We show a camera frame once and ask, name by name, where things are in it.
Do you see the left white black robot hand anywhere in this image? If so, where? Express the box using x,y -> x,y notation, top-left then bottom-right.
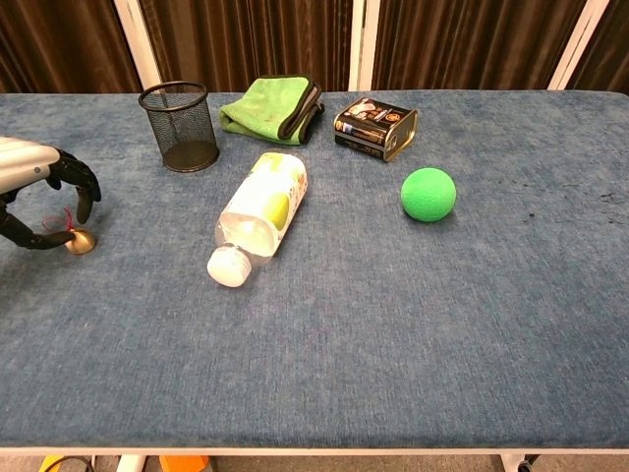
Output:
0,136 -> 102,252

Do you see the gold bell with red ribbon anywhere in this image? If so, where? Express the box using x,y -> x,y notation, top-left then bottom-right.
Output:
42,206 -> 98,257

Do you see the dark brown curtain panel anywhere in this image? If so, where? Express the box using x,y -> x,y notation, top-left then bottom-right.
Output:
140,0 -> 358,93
569,0 -> 629,94
0,0 -> 143,94
371,0 -> 586,91

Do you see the black mesh pen cup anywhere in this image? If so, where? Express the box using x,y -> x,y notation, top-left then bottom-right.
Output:
138,81 -> 221,173

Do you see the clear plastic bottle white cap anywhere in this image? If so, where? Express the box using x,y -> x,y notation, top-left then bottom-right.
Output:
205,149 -> 310,288

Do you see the folded green microfibre cloth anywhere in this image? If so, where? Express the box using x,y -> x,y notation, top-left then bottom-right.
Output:
218,73 -> 326,147

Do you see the black gold printed tin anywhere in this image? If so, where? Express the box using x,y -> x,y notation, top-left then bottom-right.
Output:
333,96 -> 420,164

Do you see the blue table mat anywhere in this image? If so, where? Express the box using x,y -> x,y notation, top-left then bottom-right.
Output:
0,89 -> 629,449

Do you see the green foam ball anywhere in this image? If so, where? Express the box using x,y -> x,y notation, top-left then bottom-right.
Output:
400,166 -> 458,223

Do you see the white partition post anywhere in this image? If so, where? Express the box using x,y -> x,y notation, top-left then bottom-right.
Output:
546,0 -> 611,91
113,0 -> 164,94
347,0 -> 380,92

